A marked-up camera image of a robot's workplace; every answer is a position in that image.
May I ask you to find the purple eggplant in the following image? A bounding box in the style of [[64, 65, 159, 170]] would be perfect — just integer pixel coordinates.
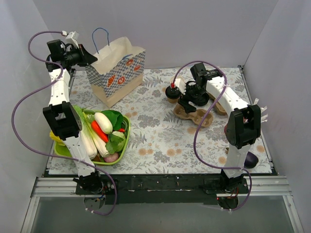
[[244, 151, 259, 169]]

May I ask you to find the brown paper coffee cup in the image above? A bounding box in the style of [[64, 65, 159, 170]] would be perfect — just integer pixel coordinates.
[[167, 97, 179, 104]]

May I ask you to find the white radish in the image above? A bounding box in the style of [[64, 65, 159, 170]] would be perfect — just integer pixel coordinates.
[[73, 105, 98, 160], [94, 112, 113, 134]]

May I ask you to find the yellow corn toy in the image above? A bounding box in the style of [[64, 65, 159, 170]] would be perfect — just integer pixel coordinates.
[[49, 131, 65, 146]]

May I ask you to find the pink onion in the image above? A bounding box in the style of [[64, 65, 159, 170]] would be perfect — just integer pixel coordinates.
[[104, 152, 119, 163]]

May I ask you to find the green cabbage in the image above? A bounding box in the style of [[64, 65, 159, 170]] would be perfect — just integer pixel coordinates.
[[105, 131, 126, 154]]

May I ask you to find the black plastic cup lid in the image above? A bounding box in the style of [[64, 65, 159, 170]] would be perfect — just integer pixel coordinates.
[[165, 86, 181, 100]]

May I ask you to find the red chili pepper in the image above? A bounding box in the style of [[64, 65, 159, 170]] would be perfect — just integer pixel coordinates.
[[91, 120, 109, 143]]

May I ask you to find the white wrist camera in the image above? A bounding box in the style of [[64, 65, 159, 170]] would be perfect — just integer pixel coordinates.
[[174, 76, 186, 95], [62, 31, 79, 48]]

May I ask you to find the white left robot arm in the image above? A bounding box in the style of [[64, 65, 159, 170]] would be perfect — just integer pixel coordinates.
[[43, 39, 104, 194]]

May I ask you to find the brown cardboard cup carrier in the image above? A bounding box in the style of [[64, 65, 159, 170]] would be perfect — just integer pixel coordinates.
[[208, 93, 227, 116]]

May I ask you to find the green vegetable basket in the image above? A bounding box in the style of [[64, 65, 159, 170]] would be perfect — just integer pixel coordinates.
[[53, 109, 132, 166]]

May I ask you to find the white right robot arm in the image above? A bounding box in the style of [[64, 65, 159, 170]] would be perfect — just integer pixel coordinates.
[[171, 61, 261, 193]]

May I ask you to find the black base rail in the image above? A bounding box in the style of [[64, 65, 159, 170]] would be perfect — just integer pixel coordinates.
[[75, 173, 248, 207]]

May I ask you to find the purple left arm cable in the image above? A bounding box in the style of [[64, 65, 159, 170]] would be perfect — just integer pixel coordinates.
[[11, 30, 118, 216]]

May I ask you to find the blue checkered paper bag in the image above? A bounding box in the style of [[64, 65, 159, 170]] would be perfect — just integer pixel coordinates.
[[85, 34, 146, 107]]

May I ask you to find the green leafy vegetable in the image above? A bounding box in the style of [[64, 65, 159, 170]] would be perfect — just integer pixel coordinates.
[[101, 110, 123, 131]]

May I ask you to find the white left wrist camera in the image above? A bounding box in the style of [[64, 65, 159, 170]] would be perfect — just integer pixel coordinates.
[[62, 31, 79, 48]]

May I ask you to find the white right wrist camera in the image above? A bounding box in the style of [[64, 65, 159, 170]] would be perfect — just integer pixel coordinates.
[[174, 76, 186, 95]]

